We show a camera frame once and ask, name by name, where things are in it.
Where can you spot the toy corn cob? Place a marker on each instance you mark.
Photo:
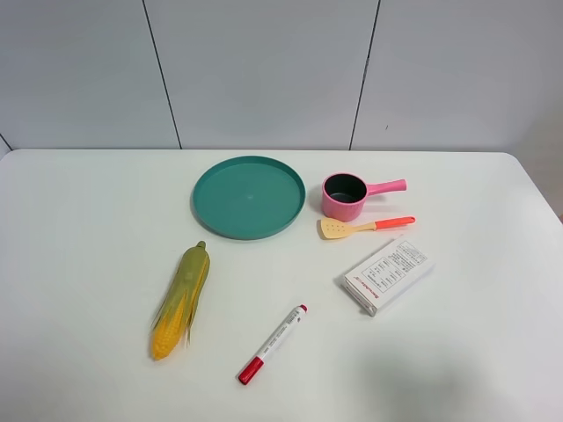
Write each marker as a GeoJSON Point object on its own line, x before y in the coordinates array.
{"type": "Point", "coordinates": [175, 317]}

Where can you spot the pink toy saucepan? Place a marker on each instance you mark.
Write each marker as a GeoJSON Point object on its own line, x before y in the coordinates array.
{"type": "Point", "coordinates": [344, 195]}

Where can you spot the white cardboard box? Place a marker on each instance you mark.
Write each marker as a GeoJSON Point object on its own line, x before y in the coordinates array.
{"type": "Point", "coordinates": [389, 272]}

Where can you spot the red whiteboard marker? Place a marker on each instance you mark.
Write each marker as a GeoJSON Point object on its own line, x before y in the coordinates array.
{"type": "Point", "coordinates": [274, 340]}

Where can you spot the teal round plate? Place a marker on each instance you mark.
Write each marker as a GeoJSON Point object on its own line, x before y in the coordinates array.
{"type": "Point", "coordinates": [248, 197]}

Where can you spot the toy spatula orange handle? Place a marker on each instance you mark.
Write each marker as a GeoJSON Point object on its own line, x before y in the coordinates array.
{"type": "Point", "coordinates": [332, 229]}

